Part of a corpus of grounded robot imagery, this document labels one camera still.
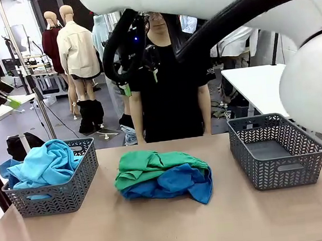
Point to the slanted metal pole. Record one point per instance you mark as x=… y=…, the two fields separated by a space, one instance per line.
x=27 y=73

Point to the black trousers on mannequin legs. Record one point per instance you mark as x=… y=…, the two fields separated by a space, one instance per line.
x=91 y=115

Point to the mannequin in cream jacket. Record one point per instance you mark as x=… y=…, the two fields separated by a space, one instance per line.
x=77 y=49

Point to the dark blue polo shirt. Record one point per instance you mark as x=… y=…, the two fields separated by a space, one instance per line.
x=177 y=182

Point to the grey woven-pattern plastic basket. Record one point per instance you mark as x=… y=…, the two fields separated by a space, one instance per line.
x=281 y=176
x=55 y=198

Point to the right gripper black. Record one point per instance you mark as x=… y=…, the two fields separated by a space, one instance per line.
x=133 y=58

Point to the person's right forearm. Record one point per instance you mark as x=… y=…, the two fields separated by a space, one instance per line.
x=139 y=125

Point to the light blue terry garment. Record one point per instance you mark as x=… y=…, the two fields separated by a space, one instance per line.
x=46 y=164

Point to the bystander in light blue shirt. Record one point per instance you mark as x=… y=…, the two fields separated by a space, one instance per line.
x=189 y=23

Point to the mannequin in pale blue sweater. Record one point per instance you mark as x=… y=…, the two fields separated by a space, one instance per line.
x=98 y=33

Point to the thin black light stand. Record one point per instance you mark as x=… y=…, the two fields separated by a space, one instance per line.
x=11 y=54

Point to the white board panel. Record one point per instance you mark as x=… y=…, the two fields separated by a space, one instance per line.
x=20 y=39

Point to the background metal workbench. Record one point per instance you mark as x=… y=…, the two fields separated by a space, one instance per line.
x=44 y=77

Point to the green cotton garment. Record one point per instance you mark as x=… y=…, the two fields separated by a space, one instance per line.
x=142 y=164

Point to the mannequin in maroon top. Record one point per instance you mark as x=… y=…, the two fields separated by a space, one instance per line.
x=50 y=45

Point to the large white table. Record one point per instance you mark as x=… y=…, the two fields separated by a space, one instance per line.
x=254 y=89

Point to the person in black t-shirt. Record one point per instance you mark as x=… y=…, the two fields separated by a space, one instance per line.
x=173 y=105

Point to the person's left forearm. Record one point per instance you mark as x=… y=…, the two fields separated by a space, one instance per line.
x=206 y=119

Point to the black tripod stand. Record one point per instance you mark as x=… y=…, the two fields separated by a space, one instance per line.
x=275 y=48

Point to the mannequin in white shirt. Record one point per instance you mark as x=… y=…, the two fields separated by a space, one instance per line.
x=236 y=46

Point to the black duffel bag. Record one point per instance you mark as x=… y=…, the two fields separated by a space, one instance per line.
x=238 y=106

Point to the black backpack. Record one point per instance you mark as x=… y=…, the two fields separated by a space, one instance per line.
x=25 y=146

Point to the blue denim jeans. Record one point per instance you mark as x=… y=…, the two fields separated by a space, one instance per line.
x=128 y=136

